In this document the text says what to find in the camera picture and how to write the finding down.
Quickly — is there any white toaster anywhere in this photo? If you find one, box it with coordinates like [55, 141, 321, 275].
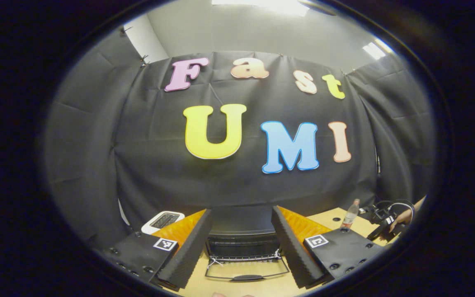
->
[141, 210, 186, 235]

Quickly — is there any clear water bottle red label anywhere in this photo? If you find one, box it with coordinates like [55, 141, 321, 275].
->
[340, 198, 361, 231]

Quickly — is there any black electric oven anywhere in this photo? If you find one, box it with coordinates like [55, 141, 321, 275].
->
[204, 205, 292, 283]

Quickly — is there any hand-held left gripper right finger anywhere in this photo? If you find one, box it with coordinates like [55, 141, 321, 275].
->
[271, 205, 385, 289]

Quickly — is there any small ceiling light panel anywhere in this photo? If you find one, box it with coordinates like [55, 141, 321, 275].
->
[362, 39, 394, 61]

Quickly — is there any black backdrop cloth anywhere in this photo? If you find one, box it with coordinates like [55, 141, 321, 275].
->
[44, 27, 436, 248]

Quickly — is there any large ceiling light panel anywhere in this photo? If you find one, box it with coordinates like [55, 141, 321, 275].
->
[212, 0, 310, 17]

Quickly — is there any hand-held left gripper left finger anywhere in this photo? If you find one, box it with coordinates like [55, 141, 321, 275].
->
[103, 209, 213, 290]

